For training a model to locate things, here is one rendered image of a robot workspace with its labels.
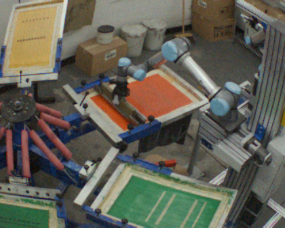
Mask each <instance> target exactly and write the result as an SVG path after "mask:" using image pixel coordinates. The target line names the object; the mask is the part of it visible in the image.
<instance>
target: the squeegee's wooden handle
mask: <svg viewBox="0 0 285 228"><path fill-rule="evenodd" d="M101 90H102V93H103V94H104V95H105V96H106V97H107V98H108V99H109V100H110V101H111V102H113V101H112V98H111V94H112V92H113V90H112V89H111V88H110V87H109V86H108V85H107V84H106V83H102V84H101ZM117 100H118V102H119V104H116V106H117V107H118V108H119V109H120V110H122V111H123V112H124V113H125V114H126V115H127V116H128V115H131V116H132V117H133V118H134V119H135V117H136V109H134V108H133V107H132V106H131V105H130V104H128V103H127V102H126V101H125V100H124V99H123V98H122V97H121V100H120V99H119V98H118V99H117ZM128 118H129V116H128Z"/></svg>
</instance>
